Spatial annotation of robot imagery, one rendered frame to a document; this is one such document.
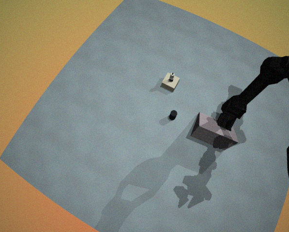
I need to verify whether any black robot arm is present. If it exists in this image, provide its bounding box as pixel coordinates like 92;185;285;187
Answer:
217;56;289;131

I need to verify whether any beige square block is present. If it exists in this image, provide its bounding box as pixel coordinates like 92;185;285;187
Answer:
161;73;179;92

